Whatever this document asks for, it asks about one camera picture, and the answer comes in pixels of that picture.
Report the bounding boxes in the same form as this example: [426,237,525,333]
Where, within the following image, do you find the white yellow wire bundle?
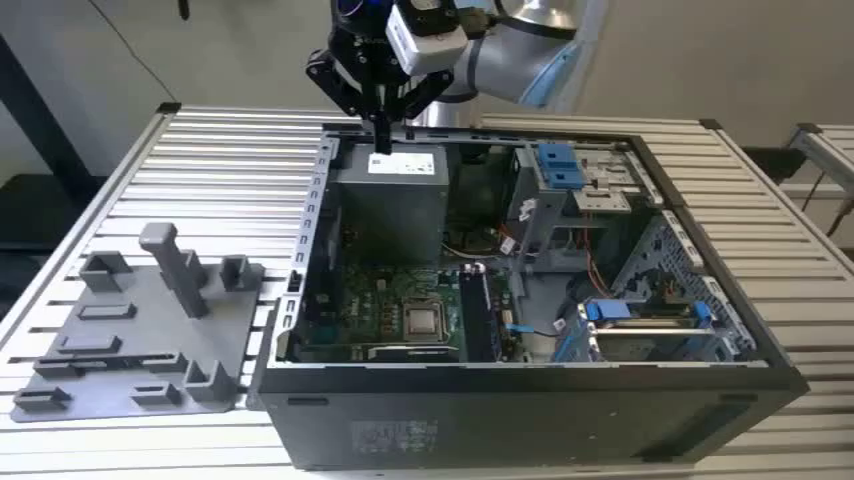
[439,232,519,260]

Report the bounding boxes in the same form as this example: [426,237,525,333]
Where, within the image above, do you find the green motherboard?
[292,263,535,365]

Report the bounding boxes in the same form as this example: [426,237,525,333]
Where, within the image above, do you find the orange wire bundle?
[573,224,610,301]

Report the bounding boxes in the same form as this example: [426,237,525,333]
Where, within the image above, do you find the black PC case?
[246,122,810,472]

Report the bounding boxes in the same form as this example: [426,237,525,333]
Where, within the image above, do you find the blue disk carrier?
[553,297,719,365]

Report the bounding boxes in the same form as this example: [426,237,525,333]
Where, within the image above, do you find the gray parts rack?
[11,222,268,425]

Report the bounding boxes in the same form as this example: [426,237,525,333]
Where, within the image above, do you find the thin brown cable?
[798,169,853,236]

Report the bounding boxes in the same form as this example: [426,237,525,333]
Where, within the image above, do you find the black graphics card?
[364,343,463,365]

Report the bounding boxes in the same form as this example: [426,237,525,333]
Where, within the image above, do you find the gray metal drive cage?
[505,142,643,274]

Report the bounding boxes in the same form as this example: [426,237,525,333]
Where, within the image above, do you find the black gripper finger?
[304,47,382,152]
[376,72,458,155]

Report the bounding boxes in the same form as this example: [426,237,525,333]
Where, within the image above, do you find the silver CPU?
[406,308,443,335]

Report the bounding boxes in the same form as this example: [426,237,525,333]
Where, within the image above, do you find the metal slat side table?
[778,122,854,201]

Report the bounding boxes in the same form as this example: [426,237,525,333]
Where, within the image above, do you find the thin black wall wire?
[88,0,180,105]

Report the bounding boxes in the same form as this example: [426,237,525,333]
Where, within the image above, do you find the gray power supply unit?
[330,143,450,267]

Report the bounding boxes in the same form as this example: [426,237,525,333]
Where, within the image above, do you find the blue drive bay latch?
[535,142,585,192]

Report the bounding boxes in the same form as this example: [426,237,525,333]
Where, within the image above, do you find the black cable with blue tab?
[505,322,570,340]

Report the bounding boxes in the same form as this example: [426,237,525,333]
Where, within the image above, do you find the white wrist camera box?
[383,0,470,77]

